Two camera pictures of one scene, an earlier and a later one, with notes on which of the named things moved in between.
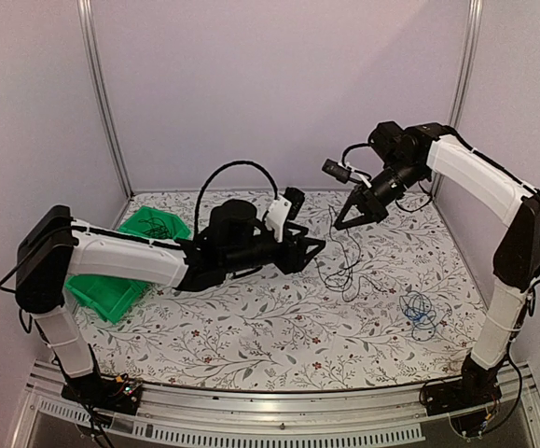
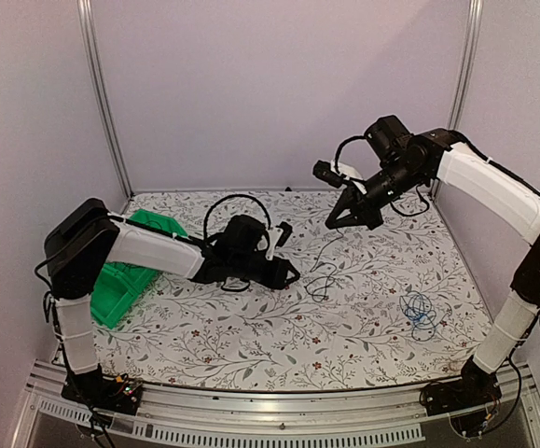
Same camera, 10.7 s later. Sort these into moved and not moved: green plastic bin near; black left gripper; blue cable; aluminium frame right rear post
Moved: black left gripper
Not moved: blue cable; green plastic bin near; aluminium frame right rear post
